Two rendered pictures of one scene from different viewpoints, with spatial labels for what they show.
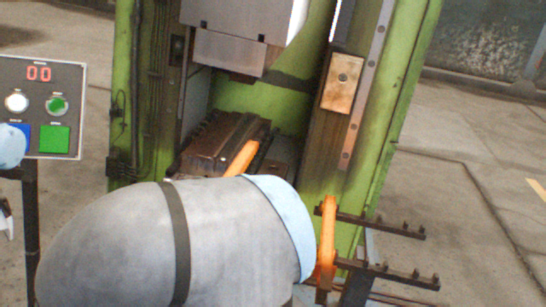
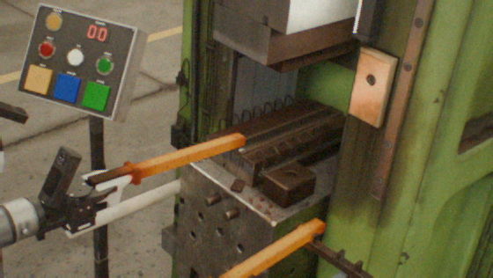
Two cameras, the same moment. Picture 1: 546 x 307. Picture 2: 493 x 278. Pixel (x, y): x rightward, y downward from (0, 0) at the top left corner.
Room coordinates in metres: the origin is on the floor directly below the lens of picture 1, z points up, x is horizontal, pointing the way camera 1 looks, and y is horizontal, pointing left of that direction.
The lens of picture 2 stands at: (0.16, -0.76, 1.87)
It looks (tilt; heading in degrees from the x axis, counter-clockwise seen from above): 30 degrees down; 38
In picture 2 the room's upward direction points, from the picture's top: 6 degrees clockwise
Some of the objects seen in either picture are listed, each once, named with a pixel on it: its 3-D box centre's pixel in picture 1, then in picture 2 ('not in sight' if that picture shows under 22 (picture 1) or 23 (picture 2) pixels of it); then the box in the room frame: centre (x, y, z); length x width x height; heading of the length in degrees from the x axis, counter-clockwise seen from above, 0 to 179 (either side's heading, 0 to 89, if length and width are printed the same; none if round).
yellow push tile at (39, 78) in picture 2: not in sight; (39, 80); (1.10, 0.79, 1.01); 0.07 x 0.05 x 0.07; 109
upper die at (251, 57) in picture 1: (247, 38); (298, 18); (1.48, 0.15, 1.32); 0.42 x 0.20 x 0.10; 174
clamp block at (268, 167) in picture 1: (271, 176); (290, 184); (1.31, -0.01, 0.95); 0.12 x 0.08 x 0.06; 174
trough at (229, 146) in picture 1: (239, 135); (290, 128); (1.48, 0.13, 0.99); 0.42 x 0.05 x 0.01; 174
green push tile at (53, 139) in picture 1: (55, 139); (96, 97); (1.16, 0.60, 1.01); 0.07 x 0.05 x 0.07; 109
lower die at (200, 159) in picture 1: (230, 142); (282, 135); (1.48, 0.15, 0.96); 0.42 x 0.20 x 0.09; 174
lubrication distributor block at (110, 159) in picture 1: (115, 166); (179, 136); (1.43, 0.53, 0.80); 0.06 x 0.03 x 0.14; 84
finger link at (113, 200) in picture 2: not in sight; (114, 193); (0.81, 0.08, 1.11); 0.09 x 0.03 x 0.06; 171
